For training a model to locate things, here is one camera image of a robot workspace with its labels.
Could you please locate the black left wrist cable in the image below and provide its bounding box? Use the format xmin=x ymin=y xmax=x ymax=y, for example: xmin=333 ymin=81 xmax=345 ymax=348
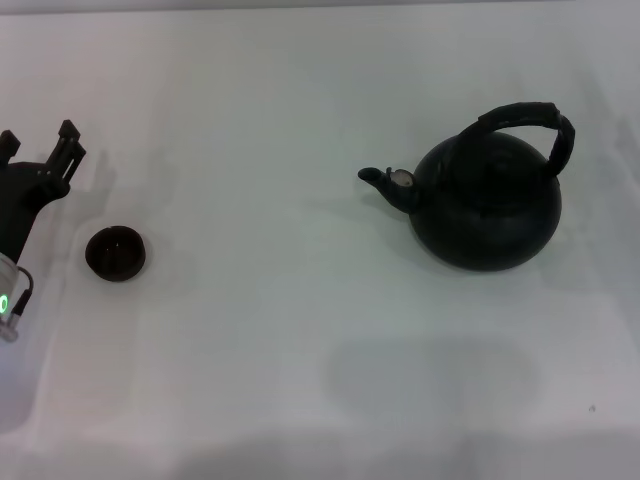
xmin=6 ymin=266 xmax=35 ymax=329

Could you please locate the small dark teacup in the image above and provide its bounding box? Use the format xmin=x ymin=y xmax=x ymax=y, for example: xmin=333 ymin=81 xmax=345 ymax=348
xmin=84 ymin=224 xmax=149 ymax=284

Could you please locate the black round teapot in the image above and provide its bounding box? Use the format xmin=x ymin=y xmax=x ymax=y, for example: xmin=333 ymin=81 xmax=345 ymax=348
xmin=357 ymin=102 xmax=577 ymax=274

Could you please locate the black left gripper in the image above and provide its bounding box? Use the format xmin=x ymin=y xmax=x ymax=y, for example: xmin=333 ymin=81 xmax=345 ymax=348
xmin=0 ymin=119 xmax=89 ymax=265

